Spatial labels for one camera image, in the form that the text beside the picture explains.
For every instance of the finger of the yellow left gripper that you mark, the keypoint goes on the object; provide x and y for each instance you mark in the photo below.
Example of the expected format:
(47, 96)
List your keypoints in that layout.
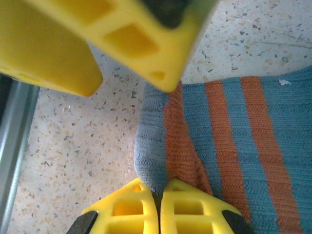
(36, 44)
(136, 56)

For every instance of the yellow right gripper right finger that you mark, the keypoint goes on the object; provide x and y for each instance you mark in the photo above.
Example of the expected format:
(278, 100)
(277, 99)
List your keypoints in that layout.
(192, 219)

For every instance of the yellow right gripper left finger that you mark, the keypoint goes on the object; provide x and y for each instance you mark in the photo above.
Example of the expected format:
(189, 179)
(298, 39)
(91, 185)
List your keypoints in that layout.
(122, 219)

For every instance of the blue orange striped sock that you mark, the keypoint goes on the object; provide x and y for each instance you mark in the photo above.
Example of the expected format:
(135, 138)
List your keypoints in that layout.
(231, 146)

